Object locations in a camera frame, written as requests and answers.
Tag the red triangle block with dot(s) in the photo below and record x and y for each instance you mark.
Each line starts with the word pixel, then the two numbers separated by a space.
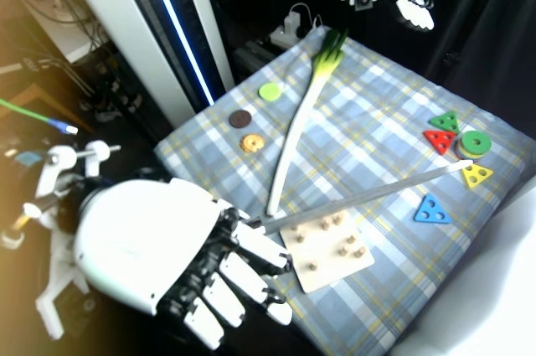
pixel 439 144

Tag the blue yellow plaid cloth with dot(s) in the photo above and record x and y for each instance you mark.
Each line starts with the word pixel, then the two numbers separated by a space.
pixel 368 121

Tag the wooden peg base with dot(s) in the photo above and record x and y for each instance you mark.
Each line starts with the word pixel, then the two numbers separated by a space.
pixel 326 255

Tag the long toy leek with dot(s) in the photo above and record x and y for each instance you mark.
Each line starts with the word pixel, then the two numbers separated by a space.
pixel 301 117

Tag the large metal cleaver blade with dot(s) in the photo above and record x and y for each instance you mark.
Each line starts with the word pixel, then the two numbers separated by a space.
pixel 356 199

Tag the green triangle block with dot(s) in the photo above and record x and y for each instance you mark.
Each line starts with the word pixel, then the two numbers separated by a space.
pixel 444 125

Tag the yellow butter cookie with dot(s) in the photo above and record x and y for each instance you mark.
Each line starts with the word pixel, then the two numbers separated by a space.
pixel 252 143

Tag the white shelf board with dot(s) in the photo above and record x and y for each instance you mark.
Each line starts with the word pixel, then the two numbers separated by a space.
pixel 77 48

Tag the white power strip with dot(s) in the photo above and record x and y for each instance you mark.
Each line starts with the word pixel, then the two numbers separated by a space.
pixel 289 25

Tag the white column with blue stripe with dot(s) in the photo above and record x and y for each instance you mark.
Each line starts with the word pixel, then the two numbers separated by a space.
pixel 125 37

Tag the white rounded object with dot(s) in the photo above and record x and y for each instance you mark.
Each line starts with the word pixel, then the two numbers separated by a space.
pixel 473 297

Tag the green sandwich cookie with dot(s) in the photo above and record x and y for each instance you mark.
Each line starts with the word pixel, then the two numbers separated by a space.
pixel 270 91

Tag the yellow triangle block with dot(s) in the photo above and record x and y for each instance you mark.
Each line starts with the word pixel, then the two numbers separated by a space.
pixel 475 178

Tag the blue triangle block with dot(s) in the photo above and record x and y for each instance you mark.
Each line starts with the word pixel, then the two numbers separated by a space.
pixel 431 213

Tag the brown sandwich cookie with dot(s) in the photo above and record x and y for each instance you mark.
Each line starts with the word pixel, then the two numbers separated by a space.
pixel 240 118

